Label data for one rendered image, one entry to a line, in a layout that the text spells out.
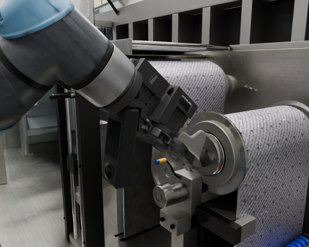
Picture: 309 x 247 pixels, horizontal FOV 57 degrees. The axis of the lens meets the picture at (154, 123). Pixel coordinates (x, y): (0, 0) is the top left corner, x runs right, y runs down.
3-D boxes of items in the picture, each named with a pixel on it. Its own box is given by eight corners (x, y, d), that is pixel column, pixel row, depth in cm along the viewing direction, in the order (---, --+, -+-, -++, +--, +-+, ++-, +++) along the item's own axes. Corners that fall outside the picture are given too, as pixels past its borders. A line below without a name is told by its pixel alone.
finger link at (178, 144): (202, 158, 43) (166, 128, 39) (197, 167, 43) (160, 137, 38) (182, 151, 47) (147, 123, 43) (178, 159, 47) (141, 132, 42)
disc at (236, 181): (182, 179, 58) (183, 107, 55) (184, 178, 58) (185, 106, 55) (243, 208, 46) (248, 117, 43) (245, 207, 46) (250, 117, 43)
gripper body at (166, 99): (202, 109, 43) (152, 56, 36) (173, 158, 41) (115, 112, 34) (169, 103, 49) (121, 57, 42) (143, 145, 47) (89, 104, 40)
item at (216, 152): (226, 154, 45) (207, 185, 49) (234, 152, 46) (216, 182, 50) (197, 124, 49) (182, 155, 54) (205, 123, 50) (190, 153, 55)
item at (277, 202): (231, 283, 51) (238, 186, 47) (298, 236, 65) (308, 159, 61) (233, 284, 51) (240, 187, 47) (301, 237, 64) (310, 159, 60)
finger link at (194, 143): (225, 147, 48) (193, 117, 43) (208, 178, 47) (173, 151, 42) (211, 143, 51) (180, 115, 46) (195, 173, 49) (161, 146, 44)
